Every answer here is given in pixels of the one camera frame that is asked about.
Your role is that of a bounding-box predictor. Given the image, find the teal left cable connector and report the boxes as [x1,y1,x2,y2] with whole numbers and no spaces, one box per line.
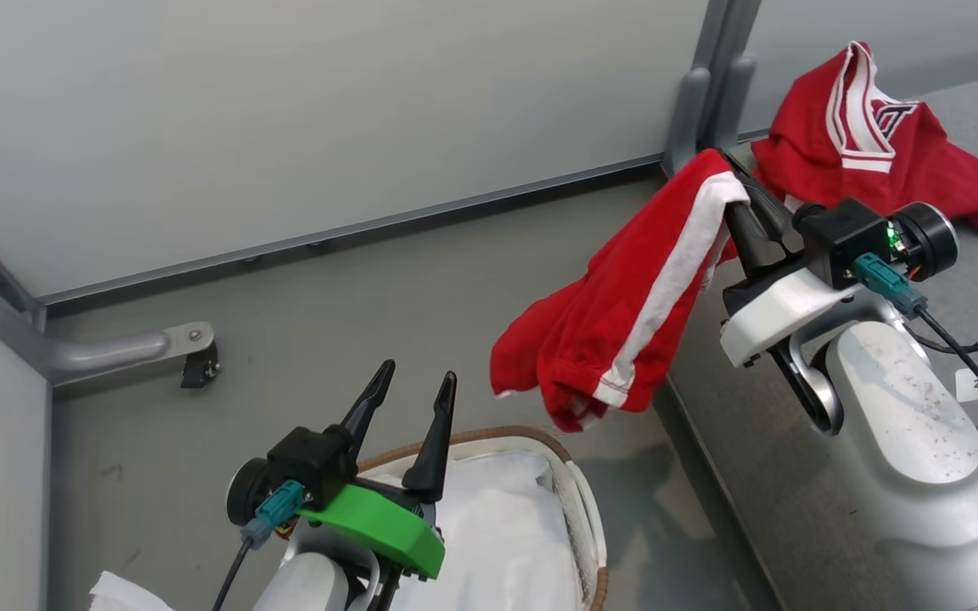
[241,479,308,548]

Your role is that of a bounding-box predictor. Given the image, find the red shorts with white stripe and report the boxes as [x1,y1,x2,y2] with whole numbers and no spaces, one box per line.
[489,149,751,434]

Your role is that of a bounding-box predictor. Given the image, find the grey metal partition foot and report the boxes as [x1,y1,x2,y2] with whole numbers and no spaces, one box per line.
[0,289,216,383]

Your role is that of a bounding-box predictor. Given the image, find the black left round gripper motor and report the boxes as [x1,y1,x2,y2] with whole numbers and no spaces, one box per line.
[226,458,274,527]

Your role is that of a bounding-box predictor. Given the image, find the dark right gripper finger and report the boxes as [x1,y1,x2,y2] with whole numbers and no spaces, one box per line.
[722,151,797,254]
[724,200,784,280]

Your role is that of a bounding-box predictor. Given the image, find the white crumpled paper tag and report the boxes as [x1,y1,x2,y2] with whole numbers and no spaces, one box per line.
[88,571,174,611]

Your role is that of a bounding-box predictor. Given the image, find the black right camera cable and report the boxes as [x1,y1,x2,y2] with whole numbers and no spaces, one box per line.
[916,307,978,444]

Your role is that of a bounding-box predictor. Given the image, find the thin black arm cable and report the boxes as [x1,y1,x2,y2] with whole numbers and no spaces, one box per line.
[913,334,978,356]

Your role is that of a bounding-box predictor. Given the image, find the black left camera cable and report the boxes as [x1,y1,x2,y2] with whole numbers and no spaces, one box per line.
[211,539,254,611]

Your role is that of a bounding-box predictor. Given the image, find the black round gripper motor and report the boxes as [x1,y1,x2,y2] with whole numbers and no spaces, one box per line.
[226,458,274,527]
[891,202,959,282]

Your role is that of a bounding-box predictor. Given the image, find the white wicker-rimmed laundry basket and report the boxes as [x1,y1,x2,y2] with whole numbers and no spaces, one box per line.
[357,426,609,611]

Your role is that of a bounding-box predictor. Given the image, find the teal cable connector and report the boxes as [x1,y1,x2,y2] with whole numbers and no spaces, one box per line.
[241,479,308,548]
[852,253,930,319]

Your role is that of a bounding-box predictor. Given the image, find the white basket liner cloth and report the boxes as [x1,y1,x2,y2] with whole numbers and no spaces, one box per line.
[368,450,588,611]

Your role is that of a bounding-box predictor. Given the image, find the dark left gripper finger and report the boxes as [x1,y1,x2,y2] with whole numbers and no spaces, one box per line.
[402,371,458,503]
[338,359,396,466]

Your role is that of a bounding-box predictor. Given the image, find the black right round gripper motor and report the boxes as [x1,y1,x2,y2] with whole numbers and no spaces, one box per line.
[891,202,959,282]

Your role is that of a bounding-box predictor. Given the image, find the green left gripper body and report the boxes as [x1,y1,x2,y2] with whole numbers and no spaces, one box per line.
[297,482,447,581]

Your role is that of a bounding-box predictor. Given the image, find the grey double partition post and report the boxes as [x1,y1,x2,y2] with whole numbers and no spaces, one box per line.
[663,0,762,175]

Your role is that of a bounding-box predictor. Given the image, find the teal right cable connector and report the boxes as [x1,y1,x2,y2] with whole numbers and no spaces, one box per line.
[852,253,930,319]

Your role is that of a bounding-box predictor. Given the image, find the black caster wheel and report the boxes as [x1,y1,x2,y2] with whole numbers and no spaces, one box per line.
[181,344,222,390]

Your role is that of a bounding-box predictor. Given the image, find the black camera cable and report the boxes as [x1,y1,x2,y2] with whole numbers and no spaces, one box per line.
[211,539,254,611]
[916,307,978,444]

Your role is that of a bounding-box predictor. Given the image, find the grey fabric sofa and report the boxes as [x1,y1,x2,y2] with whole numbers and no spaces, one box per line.
[655,68,978,611]

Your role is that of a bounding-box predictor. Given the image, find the grey aluminium partition rail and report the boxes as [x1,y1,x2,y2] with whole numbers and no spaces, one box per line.
[35,153,668,306]

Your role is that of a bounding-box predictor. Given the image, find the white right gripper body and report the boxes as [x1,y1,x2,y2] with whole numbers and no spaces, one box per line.
[720,257,865,368]

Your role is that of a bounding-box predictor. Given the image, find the red jersey with white collar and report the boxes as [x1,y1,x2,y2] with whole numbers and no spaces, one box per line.
[750,41,978,241]

